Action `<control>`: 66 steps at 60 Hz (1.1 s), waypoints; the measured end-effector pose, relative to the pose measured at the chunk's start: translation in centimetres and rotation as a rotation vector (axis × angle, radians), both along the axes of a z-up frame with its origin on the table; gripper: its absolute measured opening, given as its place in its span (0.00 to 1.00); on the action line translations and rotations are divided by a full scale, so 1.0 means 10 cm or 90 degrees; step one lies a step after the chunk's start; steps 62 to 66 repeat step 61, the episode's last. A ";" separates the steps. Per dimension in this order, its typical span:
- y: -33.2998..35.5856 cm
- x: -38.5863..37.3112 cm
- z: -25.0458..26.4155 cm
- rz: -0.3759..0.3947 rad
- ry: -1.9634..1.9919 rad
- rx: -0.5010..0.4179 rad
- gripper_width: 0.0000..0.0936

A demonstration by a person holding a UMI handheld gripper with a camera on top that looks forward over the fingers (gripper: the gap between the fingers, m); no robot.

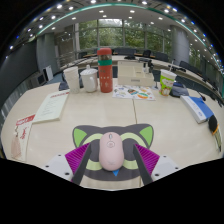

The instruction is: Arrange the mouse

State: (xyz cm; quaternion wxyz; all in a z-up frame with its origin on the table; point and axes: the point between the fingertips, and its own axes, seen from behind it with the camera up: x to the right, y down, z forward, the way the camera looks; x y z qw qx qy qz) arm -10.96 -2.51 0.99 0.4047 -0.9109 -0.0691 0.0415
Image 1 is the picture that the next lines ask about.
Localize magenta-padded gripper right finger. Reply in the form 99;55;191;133
133;144;181;186

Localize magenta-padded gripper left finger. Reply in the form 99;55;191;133
44;143;93;185

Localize pink computer mouse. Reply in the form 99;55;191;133
98;131;126;172

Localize cat-face mouse pad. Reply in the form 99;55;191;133
72;123;155;182

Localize red and white leaflet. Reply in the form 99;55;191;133
10;113;36;163

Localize white paper booklet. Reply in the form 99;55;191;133
32;89;71;124

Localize colourful sticker sheet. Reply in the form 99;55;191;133
112;84;156;101

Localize blue and white book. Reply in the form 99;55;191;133
179;94;215;125

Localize dark conference microphone base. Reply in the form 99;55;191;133
169;81;190;98
58;80;84;92

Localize green-print drink cup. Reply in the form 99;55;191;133
158;68;178;97

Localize white paper cup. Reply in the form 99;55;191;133
62;66;81;94

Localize white lidded mug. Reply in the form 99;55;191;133
80;64;99;93

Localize beige cardboard box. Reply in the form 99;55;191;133
117;60;156;88

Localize red drink bottle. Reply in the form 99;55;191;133
96;47;114;94

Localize dark office chairs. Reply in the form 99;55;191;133
78;48;221;91

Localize ceiling lights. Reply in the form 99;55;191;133
8;0;224;68

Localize black microphone with orange ring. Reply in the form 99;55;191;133
208;114;223;153

